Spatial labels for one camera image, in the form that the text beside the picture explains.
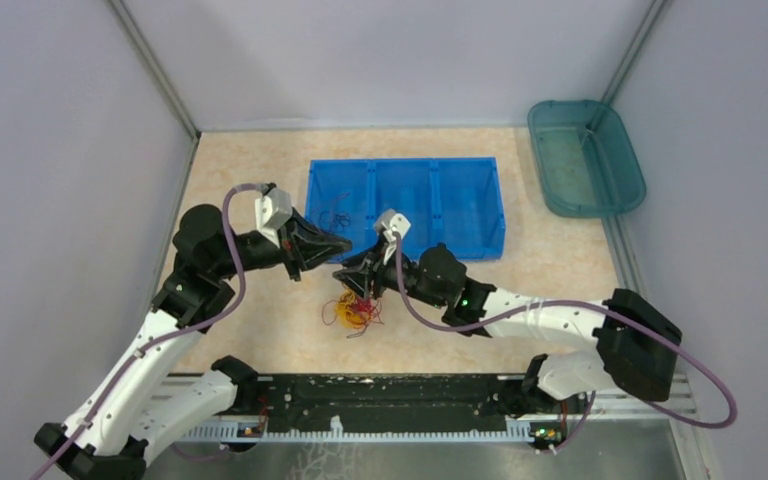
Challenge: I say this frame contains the white cable duct strip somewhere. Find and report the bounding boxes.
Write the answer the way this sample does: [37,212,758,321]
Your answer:
[178,416,535,445]

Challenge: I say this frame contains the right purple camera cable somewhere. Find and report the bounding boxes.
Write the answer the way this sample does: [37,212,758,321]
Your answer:
[390,231,739,455]

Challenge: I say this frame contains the blue three-compartment plastic bin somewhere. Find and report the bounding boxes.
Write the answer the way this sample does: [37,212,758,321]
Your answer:
[305,157,506,261]

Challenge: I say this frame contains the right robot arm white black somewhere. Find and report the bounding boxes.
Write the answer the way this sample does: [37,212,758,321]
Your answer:
[333,244,682,412]

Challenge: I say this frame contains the yellow wire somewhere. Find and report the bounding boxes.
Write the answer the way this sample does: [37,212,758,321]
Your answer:
[332,291,375,339]

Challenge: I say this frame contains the purple camera cable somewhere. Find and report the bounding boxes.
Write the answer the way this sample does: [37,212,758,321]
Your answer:
[390,231,739,455]
[26,183,276,480]

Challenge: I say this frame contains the purple thin wires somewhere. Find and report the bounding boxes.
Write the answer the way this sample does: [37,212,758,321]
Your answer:
[311,210,353,234]

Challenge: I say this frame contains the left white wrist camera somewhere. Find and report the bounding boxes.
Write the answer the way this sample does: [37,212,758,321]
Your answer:
[255,184,292,247]

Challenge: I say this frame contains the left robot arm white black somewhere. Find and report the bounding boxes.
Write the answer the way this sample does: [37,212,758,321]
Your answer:
[32,204,352,479]

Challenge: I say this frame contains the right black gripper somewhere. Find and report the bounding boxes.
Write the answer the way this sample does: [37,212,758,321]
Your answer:
[333,237,447,309]

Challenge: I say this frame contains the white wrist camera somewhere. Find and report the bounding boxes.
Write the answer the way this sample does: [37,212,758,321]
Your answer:
[255,184,292,247]
[373,209,412,247]

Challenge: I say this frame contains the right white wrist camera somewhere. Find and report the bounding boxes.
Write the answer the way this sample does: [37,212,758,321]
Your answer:
[373,209,412,247]

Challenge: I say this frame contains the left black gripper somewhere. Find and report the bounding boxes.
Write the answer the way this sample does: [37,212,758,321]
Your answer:
[213,206,353,281]

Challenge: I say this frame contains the aluminium frame rail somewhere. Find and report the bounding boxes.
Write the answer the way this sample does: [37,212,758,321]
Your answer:
[97,374,698,420]

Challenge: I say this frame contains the teal translucent plastic tub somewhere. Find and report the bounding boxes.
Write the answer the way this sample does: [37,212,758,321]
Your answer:
[527,100,647,219]

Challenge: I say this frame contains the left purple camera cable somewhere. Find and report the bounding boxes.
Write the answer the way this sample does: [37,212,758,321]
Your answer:
[26,183,276,480]

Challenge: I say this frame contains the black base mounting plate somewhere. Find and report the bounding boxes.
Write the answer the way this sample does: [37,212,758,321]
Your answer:
[196,372,591,436]

